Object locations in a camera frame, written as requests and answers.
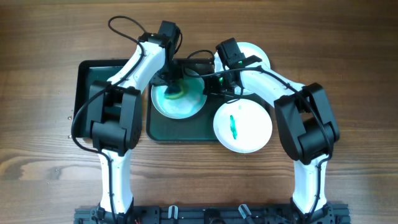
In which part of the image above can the small dark green tray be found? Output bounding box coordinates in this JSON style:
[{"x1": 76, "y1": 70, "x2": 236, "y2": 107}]
[{"x1": 73, "y1": 59, "x2": 142, "y2": 140}]

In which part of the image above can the large dark green tray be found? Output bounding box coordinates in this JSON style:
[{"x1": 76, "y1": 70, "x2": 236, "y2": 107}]
[{"x1": 146, "y1": 58, "x2": 265, "y2": 143}]

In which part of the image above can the black aluminium base frame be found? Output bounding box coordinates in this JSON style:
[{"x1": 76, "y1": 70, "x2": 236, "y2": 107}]
[{"x1": 73, "y1": 203, "x2": 351, "y2": 224}]

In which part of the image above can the white plate stained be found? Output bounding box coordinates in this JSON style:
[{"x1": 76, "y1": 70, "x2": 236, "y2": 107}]
[
  {"x1": 150, "y1": 69, "x2": 207, "y2": 119},
  {"x1": 213, "y1": 99, "x2": 272, "y2": 154}
]

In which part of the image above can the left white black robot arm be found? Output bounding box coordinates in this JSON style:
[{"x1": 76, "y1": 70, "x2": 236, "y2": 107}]
[{"x1": 86, "y1": 21, "x2": 181, "y2": 223}]

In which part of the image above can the clean white plate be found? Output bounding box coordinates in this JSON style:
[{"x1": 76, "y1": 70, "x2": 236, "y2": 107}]
[{"x1": 215, "y1": 42, "x2": 272, "y2": 99}]

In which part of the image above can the green yellow sponge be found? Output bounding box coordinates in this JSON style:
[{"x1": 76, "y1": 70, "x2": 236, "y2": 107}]
[{"x1": 164, "y1": 83, "x2": 185, "y2": 100}]

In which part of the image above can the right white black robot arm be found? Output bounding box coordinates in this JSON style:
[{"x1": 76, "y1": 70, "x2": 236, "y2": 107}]
[{"x1": 202, "y1": 38, "x2": 340, "y2": 222}]

